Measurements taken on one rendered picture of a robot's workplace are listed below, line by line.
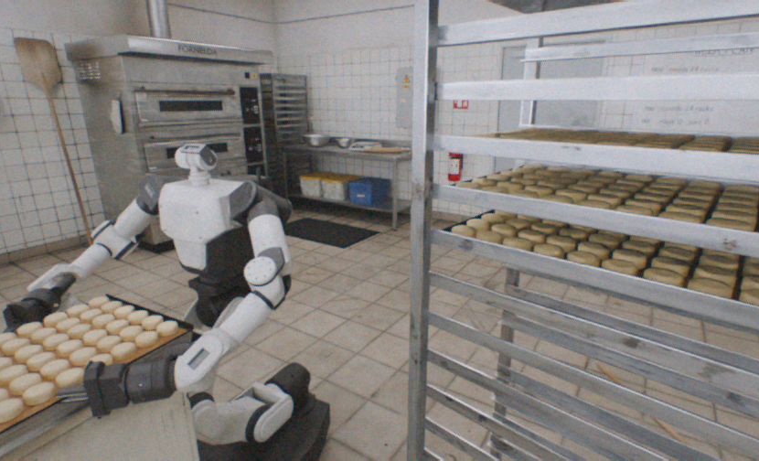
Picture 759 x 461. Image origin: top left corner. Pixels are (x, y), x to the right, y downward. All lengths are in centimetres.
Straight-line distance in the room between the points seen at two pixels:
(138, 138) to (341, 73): 282
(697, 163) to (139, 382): 104
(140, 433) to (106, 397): 24
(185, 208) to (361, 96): 473
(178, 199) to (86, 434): 63
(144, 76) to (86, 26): 113
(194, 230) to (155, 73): 340
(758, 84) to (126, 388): 115
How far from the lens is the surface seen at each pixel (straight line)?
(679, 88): 65
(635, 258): 79
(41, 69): 531
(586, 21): 68
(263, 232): 116
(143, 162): 458
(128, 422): 128
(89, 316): 142
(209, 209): 132
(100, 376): 108
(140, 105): 454
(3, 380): 125
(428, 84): 77
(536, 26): 71
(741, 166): 65
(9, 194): 530
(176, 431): 139
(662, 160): 65
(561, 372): 80
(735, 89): 64
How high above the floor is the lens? 149
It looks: 17 degrees down
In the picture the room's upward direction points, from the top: straight up
